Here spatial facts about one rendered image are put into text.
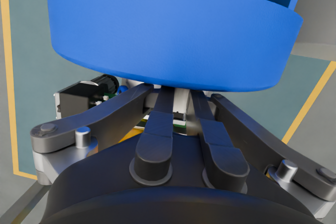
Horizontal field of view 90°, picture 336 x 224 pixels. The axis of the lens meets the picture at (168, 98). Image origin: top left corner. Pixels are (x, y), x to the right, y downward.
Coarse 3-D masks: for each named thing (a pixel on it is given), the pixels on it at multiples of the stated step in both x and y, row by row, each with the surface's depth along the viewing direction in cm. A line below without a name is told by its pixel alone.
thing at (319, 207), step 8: (288, 160) 7; (272, 168) 8; (280, 168) 7; (288, 168) 7; (296, 168) 7; (272, 176) 7; (280, 176) 7; (288, 176) 7; (280, 184) 7; (288, 184) 7; (296, 184) 7; (288, 192) 7; (296, 192) 7; (304, 192) 7; (304, 200) 6; (312, 200) 6; (320, 200) 6; (312, 208) 6; (320, 208) 6; (328, 208) 7; (320, 216) 7
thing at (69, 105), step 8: (72, 88) 41; (80, 88) 42; (88, 88) 43; (96, 88) 44; (64, 96) 38; (72, 96) 38; (80, 96) 38; (88, 96) 38; (96, 96) 42; (104, 96) 44; (64, 104) 39; (72, 104) 39; (80, 104) 39; (88, 104) 39; (96, 104) 40; (64, 112) 40; (72, 112) 39; (80, 112) 39
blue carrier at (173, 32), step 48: (48, 0) 14; (96, 0) 11; (144, 0) 10; (192, 0) 10; (240, 0) 10; (288, 0) 20; (96, 48) 12; (144, 48) 11; (192, 48) 11; (240, 48) 11; (288, 48) 14
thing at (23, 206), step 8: (32, 184) 54; (40, 184) 55; (24, 192) 51; (32, 192) 52; (40, 192) 53; (24, 200) 49; (32, 200) 50; (16, 208) 47; (24, 208) 48; (32, 208) 51; (8, 216) 45; (16, 216) 45; (24, 216) 48
